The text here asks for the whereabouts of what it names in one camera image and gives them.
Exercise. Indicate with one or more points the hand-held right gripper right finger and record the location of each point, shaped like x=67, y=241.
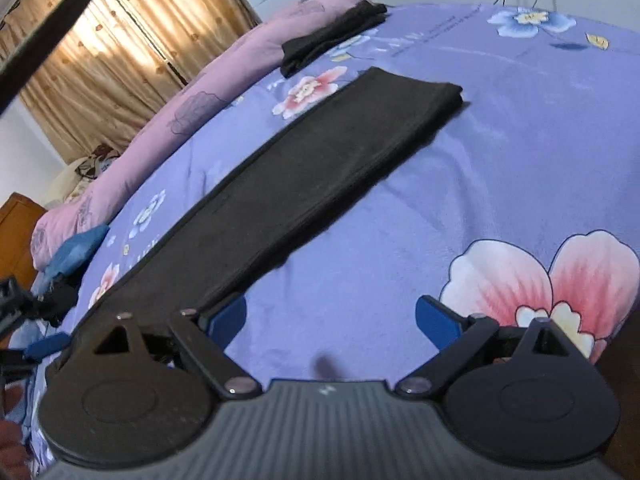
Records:
x=440, y=322

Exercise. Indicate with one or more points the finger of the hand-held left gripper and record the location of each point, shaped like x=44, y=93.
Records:
x=47, y=346

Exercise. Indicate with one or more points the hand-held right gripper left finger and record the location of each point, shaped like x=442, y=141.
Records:
x=227, y=322

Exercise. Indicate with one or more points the dark brown pants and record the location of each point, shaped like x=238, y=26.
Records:
x=300, y=175

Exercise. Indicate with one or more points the folded black pants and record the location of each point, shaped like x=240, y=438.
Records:
x=330, y=35

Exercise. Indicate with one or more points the person's left hand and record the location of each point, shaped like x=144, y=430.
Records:
x=10, y=442

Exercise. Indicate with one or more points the crumpled black garment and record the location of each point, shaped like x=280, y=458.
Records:
x=62, y=300

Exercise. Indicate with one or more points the wooden headboard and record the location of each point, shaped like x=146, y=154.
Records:
x=17, y=240

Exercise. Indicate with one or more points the light blue denim jeans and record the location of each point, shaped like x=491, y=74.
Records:
x=34, y=402

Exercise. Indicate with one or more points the folded blue denim jeans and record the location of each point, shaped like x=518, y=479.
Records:
x=75, y=252

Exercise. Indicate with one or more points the cream floral pillow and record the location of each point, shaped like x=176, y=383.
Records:
x=85, y=170

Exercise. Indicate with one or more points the purple floral bedsheet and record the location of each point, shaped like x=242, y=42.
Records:
x=475, y=160

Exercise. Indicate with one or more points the pink floral quilt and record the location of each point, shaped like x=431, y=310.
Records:
x=200, y=105

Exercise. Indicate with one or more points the golden curtain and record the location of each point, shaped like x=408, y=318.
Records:
x=125, y=50

